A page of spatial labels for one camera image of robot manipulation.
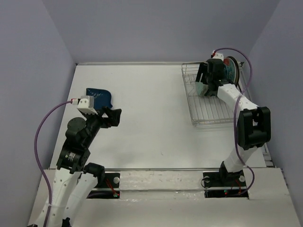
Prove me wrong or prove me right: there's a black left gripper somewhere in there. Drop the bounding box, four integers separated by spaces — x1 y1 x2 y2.
82 105 122 146

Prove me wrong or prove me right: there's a navy blue leaf-shaped dish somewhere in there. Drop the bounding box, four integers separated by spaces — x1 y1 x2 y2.
86 88 113 110

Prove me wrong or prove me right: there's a light green flower plate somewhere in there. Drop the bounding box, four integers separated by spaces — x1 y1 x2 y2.
195 82 208 96

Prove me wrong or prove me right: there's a red plate with teal flower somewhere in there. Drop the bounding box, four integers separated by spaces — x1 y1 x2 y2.
223 57 236 80

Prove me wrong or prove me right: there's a cream plate with metallic rim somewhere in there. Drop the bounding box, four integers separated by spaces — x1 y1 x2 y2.
228 56 240 86

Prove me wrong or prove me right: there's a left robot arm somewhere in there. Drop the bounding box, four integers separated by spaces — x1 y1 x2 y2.
32 106 122 227

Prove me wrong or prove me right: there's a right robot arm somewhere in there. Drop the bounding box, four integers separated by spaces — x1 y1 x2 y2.
196 58 271 185

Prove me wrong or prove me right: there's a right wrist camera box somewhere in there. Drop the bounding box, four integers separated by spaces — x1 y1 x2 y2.
211 50 224 61

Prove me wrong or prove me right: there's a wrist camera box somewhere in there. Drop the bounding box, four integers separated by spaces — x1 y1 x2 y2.
77 96 98 116
211 50 224 61

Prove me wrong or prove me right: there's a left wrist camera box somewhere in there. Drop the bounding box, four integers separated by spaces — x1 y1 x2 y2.
77 96 98 116

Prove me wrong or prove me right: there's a metal wire dish rack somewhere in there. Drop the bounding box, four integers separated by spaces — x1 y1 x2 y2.
181 62 233 126

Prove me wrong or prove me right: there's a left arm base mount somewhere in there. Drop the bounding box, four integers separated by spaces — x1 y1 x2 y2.
87 172 120 199

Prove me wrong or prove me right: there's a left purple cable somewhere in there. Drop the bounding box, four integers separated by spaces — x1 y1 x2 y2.
35 99 79 227

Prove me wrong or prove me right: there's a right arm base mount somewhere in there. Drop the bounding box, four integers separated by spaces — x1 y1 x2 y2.
200 171 249 199

